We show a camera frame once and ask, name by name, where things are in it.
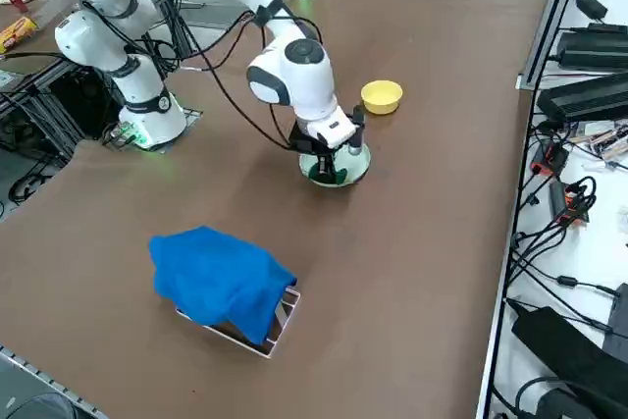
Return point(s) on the large black power adapter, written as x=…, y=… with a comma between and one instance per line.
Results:
x=584, y=95

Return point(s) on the blue cloth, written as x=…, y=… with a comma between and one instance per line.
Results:
x=216, y=277

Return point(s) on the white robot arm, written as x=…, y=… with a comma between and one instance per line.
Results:
x=294, y=75

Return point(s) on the black bag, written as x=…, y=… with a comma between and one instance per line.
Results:
x=564, y=355

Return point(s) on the grey aluminium profile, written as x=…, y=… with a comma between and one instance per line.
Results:
x=49, y=377

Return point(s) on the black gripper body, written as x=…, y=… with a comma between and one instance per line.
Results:
x=301, y=140

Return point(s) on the aluminium frame post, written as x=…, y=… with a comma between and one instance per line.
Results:
x=552, y=21

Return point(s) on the white metal rack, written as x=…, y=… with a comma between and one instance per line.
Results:
x=282, y=328

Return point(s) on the orange snack packet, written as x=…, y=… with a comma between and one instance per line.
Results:
x=17, y=35

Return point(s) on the light blue plate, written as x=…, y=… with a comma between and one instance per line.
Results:
x=357, y=164

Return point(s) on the orange and black device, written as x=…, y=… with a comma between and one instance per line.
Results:
x=550, y=159
x=569, y=205

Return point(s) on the small yellow dish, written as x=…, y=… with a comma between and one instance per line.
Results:
x=382, y=95

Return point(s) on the small black power adapter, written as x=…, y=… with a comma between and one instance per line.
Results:
x=591, y=7

